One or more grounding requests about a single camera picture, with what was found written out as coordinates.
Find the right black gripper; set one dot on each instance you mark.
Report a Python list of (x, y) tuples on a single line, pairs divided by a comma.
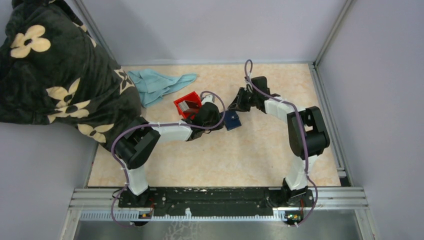
[(237, 103)]

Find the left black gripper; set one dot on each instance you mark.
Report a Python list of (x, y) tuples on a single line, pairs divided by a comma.
[(218, 118)]

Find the red plastic bin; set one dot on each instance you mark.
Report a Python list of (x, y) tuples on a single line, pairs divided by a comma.
[(192, 96)]

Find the navy leather card holder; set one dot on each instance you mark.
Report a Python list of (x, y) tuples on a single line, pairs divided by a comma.
[(231, 120)]

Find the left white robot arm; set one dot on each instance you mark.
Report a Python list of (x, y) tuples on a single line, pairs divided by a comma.
[(133, 147)]

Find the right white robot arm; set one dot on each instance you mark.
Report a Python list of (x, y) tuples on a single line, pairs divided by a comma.
[(307, 133)]

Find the cards stack in bin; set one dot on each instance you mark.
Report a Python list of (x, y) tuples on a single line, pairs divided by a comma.
[(188, 107)]

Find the light blue cloth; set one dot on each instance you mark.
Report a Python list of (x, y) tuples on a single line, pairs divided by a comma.
[(152, 86)]

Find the black floral fleece blanket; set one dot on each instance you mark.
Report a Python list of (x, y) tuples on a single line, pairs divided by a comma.
[(53, 71)]

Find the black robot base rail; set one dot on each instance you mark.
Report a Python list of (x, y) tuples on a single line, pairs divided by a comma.
[(220, 204)]

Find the aluminium frame post right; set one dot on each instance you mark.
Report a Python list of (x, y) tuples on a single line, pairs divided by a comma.
[(345, 10)]

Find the aluminium frame post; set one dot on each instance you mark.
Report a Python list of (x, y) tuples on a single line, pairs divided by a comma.
[(93, 27), (345, 10)]

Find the aluminium frame post left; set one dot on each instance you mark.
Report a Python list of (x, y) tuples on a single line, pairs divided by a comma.
[(93, 27)]

